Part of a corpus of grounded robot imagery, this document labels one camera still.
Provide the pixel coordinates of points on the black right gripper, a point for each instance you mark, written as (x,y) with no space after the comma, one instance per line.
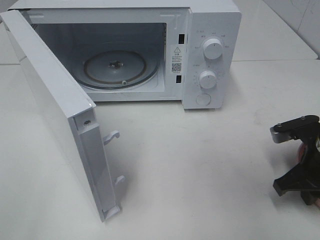
(308,167)

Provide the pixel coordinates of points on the white lower microwave knob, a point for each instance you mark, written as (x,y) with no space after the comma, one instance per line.
(207,79)

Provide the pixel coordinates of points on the white microwave door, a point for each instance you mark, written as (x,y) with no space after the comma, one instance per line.
(68,111)

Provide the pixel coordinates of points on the white round door-release button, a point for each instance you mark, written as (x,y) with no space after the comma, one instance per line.
(203,99)

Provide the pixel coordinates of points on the pink round plate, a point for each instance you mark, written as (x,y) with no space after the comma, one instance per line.
(298,155)

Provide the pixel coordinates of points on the white warning label sticker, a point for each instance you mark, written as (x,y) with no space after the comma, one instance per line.
(177,52)

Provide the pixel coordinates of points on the white upper microwave knob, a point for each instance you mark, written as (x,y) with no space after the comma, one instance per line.
(212,48)

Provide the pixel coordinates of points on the glass microwave turntable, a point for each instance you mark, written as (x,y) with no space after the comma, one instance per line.
(115,65)

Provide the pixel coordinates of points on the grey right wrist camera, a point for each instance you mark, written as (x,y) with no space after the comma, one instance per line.
(305,128)

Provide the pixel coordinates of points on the white microwave knob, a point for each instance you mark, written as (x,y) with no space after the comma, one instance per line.
(212,48)
(207,79)

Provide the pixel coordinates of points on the white microwave oven body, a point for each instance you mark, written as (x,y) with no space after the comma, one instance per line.
(65,25)

